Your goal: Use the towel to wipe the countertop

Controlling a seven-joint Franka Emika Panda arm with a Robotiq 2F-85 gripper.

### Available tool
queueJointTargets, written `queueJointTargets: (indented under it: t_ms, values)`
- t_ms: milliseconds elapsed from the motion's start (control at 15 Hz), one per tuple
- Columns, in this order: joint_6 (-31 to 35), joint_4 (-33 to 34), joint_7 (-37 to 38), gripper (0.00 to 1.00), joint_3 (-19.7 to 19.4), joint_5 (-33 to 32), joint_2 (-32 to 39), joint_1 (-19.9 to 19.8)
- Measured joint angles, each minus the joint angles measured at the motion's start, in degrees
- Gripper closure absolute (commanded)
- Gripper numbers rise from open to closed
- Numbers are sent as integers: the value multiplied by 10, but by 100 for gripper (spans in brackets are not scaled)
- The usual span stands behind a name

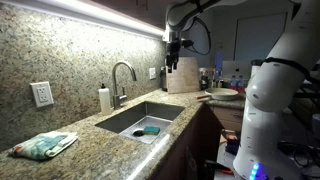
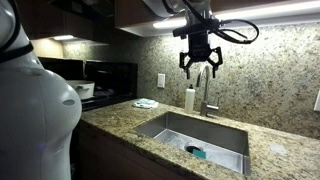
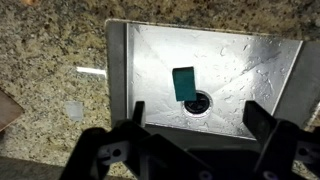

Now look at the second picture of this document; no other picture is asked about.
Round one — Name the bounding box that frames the small under-cabinet lamp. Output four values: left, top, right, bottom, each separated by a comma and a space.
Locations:
52, 34, 75, 42

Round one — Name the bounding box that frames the wooden lower cabinet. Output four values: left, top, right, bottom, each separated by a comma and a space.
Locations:
71, 121, 188, 180

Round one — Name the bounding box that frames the stainless steel sink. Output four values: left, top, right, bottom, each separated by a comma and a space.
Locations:
134, 110, 252, 177

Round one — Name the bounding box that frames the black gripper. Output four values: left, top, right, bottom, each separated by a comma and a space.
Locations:
179, 31, 224, 80

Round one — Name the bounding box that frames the white wall outlet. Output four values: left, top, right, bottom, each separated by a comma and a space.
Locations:
156, 73, 166, 89

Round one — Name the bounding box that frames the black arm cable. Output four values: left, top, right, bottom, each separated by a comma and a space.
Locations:
0, 0, 260, 64

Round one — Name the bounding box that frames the steel gooseneck faucet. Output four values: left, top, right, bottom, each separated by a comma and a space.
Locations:
195, 64, 220, 118

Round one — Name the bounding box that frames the white soap bottle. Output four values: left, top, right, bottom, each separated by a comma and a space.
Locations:
184, 84, 196, 114

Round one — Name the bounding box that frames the under-cabinet light strip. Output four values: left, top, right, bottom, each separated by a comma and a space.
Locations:
152, 0, 320, 30

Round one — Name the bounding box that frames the white power outlet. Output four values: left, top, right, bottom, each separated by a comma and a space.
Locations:
313, 89, 320, 113

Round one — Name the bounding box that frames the white and blue towel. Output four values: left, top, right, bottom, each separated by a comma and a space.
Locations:
132, 98, 159, 110

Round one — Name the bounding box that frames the teal green sponge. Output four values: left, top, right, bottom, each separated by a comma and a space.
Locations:
192, 148, 207, 160

